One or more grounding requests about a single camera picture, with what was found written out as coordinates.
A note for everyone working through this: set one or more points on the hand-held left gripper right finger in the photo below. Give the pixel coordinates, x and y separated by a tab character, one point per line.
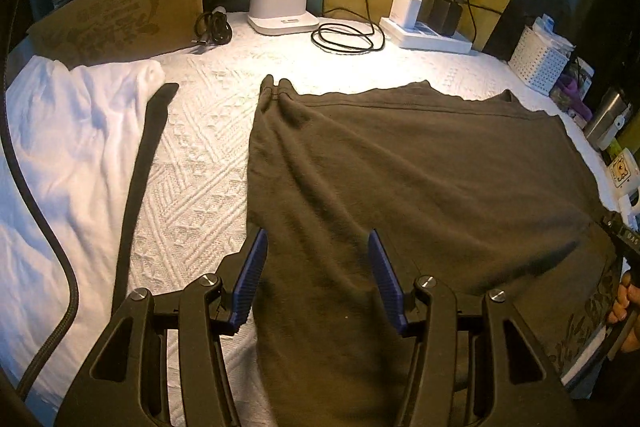
387	277

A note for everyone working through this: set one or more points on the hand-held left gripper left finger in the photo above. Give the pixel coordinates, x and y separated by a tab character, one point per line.
250	277

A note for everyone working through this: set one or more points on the olive brown printed t-shirt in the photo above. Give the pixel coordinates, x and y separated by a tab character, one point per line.
425	167

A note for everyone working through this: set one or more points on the person's right hand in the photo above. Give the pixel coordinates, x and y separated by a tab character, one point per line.
622	297

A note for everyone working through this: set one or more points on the white bear print bag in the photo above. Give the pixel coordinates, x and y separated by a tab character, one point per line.
620	169

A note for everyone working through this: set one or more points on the yellow green bottle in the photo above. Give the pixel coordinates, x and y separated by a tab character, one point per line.
627	137

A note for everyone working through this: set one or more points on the stainless steel thermos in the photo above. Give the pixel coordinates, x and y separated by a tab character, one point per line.
602	119

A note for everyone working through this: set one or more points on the purple cloth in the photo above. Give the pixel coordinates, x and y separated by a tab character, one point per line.
575	99

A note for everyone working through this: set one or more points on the black belt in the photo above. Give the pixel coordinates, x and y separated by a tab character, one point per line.
142	167

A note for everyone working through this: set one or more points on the white woven plastic basket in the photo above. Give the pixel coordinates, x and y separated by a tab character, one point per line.
540	64

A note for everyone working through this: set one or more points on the blue and white packet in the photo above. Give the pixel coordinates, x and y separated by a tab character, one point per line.
547	32

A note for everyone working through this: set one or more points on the white shirt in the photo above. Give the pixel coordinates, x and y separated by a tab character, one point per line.
65	132

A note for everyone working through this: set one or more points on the white power strip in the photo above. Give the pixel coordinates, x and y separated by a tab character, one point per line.
430	39

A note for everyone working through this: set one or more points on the black charger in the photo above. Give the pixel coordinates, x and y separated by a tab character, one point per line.
446	17

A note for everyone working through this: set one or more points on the white charger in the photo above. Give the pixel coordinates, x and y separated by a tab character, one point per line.
405	9

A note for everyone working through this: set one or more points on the cardboard box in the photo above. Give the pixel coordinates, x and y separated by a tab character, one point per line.
125	12

